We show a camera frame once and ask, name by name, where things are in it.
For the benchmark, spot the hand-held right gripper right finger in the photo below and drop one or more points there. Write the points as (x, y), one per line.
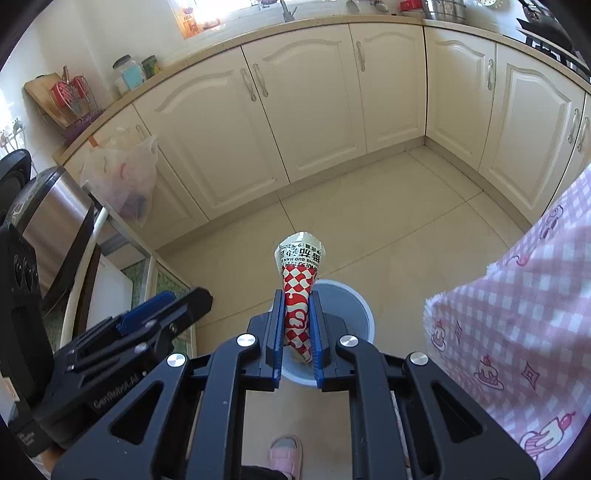
(319, 337)

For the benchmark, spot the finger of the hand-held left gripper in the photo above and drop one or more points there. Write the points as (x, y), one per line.
(147, 309)
(189, 304)

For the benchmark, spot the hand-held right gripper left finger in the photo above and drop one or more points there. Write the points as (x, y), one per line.
(276, 337)

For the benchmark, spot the blue trash bin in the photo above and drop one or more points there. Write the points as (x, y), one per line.
(353, 311)

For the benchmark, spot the red white checked wrapper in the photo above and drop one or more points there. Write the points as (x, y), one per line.
(300, 286)

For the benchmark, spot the white shelf cart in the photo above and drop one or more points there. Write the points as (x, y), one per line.
(138, 277)

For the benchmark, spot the steel rice cooker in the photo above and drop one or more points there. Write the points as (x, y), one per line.
(55, 217)

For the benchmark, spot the pink slipper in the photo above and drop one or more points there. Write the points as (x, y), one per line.
(286, 454)

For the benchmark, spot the white plastic bag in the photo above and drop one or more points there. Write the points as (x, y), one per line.
(122, 180)

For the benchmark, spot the pink checked tablecloth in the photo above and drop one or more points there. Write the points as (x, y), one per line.
(521, 323)

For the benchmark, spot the wooden cutting board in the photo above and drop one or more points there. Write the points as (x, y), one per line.
(41, 97)

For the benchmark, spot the cream base cabinets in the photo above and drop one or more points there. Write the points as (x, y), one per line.
(323, 97)

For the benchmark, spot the dark lidded jar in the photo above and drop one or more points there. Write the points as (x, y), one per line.
(150, 66)

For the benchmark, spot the glass jar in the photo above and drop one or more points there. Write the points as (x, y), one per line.
(121, 67)

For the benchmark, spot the orange packet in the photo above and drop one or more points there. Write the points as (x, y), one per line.
(189, 24)

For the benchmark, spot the steel faucet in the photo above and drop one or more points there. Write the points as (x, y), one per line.
(287, 10)

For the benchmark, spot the hanging spatula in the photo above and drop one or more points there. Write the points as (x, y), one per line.
(352, 5)

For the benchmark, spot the hanging skimmer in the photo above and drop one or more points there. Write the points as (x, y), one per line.
(380, 4)

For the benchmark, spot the red container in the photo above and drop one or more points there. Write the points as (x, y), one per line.
(410, 4)

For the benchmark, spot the steel steamer pot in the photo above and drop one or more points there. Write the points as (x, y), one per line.
(444, 10)

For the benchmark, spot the black gas hob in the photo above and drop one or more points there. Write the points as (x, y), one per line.
(561, 55)

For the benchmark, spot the white perforated plate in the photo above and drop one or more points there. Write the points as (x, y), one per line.
(488, 2)

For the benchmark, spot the wall socket with plugs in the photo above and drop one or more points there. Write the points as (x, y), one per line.
(10, 134)

